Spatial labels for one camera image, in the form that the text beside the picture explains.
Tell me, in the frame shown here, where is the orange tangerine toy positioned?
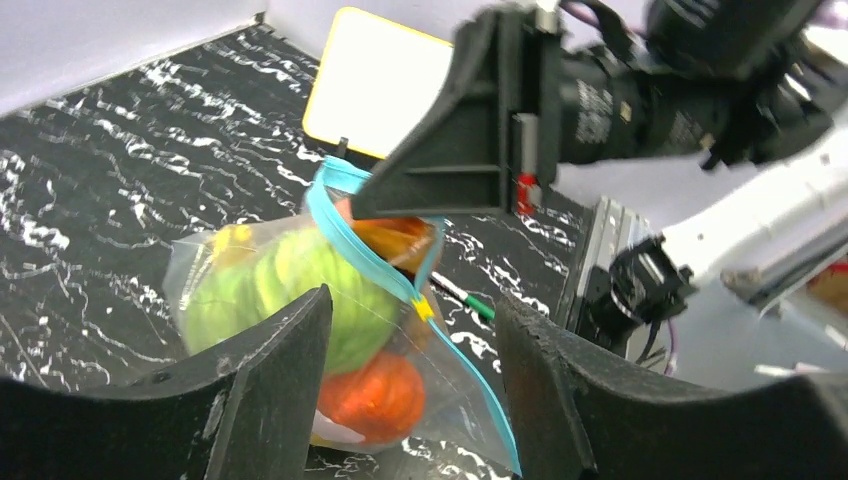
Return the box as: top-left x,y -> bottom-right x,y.
313,352 -> 427,445

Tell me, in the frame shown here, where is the clear zip top bag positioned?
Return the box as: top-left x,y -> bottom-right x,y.
162,155 -> 523,477

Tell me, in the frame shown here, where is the orange papaya slice toy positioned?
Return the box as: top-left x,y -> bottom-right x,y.
352,217 -> 436,274

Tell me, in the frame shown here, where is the green capped white marker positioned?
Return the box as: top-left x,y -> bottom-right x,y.
430,272 -> 495,322

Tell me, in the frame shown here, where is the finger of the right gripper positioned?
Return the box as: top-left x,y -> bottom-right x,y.
351,7 -> 517,219

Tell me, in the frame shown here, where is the white dry erase board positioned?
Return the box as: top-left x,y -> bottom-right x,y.
302,7 -> 453,158

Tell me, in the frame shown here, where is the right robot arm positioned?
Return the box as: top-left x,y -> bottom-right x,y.
351,1 -> 847,345

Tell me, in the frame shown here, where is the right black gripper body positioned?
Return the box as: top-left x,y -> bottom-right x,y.
510,0 -> 836,200

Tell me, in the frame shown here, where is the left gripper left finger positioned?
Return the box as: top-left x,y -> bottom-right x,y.
1,287 -> 332,479

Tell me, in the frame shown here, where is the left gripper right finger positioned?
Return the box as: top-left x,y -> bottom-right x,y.
495,297 -> 847,479

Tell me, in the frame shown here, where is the yellow bell pepper toy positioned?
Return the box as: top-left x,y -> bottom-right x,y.
206,224 -> 255,268

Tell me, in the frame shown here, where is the green cabbage toy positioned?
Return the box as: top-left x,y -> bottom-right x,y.
182,228 -> 403,375

